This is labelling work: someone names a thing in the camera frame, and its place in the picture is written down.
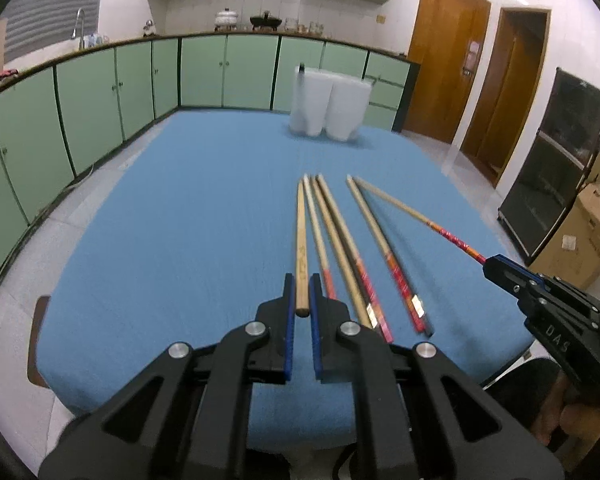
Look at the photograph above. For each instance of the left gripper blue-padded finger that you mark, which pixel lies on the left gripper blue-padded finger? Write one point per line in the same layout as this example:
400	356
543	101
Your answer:
508	273

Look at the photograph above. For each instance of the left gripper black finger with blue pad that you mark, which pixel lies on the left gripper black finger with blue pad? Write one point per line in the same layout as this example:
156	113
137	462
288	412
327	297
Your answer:
186	414
417	415

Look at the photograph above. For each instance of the plain light wooden chopstick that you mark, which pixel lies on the plain light wooden chopstick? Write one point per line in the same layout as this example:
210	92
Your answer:
302	306

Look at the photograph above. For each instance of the green lower kitchen cabinets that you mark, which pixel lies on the green lower kitchen cabinets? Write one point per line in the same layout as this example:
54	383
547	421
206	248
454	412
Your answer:
62	118

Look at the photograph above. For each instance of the person's right hand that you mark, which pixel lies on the person's right hand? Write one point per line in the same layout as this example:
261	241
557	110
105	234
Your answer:
580	422

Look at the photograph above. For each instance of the cardboard box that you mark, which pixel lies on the cardboard box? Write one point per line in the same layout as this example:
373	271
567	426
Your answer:
573	252

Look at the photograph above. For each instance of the plain tan wooden chopstick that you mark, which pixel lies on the plain tan wooden chopstick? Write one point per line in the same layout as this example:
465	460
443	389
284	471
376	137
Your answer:
341	256

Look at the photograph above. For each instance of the wooden chopstick red patterned end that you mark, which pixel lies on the wooden chopstick red patterned end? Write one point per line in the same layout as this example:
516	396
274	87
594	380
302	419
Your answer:
319	240

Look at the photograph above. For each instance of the black glass cabinet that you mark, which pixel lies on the black glass cabinet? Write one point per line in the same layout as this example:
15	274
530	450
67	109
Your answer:
564	157

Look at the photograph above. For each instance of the black chopstick silver band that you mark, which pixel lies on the black chopstick silver band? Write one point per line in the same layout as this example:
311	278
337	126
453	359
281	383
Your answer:
363	295

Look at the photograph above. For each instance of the blue table cloth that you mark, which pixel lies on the blue table cloth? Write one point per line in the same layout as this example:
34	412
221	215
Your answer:
201	230

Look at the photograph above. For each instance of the white utensil holder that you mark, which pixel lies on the white utensil holder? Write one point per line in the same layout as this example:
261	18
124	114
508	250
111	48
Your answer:
328	103

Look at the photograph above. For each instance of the brown wooden door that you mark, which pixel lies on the brown wooden door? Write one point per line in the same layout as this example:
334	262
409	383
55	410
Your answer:
447	44

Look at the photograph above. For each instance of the glass jars on counter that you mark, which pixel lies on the glass jars on counter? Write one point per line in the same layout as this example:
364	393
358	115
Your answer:
293	26

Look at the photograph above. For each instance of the black wok on stove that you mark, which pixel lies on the black wok on stove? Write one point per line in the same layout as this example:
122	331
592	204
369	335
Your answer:
265	21

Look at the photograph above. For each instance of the small kettle on counter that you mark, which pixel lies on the small kettle on counter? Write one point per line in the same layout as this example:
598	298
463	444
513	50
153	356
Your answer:
149	29

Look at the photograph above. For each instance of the white cooking pot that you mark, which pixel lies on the white cooking pot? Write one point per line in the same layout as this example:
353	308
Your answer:
225	20

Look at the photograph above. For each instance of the chrome sink faucet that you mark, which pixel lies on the chrome sink faucet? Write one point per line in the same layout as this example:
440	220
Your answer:
78	28

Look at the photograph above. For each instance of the open wooden doorway frame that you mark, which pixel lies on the open wooden doorway frame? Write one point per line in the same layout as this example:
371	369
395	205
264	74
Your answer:
508	90

